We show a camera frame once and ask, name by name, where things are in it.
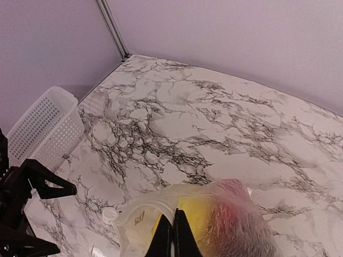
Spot clear zip top bag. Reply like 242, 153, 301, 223
102, 179, 282, 256

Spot white perforated plastic basket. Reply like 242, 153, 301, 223
6, 86, 84, 171

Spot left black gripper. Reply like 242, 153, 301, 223
1, 133, 77, 256

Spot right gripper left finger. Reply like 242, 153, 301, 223
146, 215, 173, 257

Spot left aluminium corner post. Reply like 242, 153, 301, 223
95, 0, 130, 61

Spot yellow fake lemon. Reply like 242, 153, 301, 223
153, 198, 220, 256

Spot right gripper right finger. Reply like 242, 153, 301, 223
173, 209, 202, 257

